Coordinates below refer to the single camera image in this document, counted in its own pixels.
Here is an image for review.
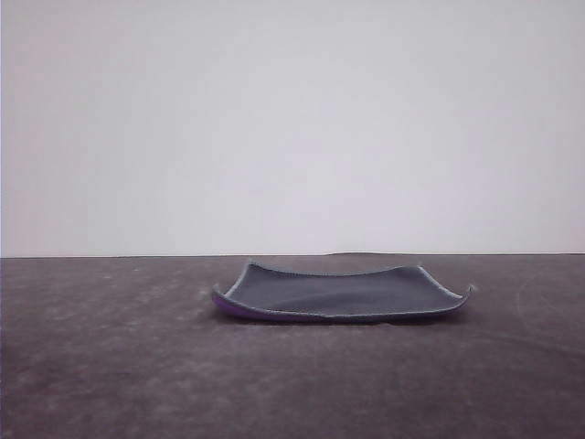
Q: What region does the purple towel with grey hem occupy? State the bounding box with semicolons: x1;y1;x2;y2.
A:
210;258;476;325

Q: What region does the grey table cloth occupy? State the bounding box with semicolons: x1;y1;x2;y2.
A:
0;251;585;439

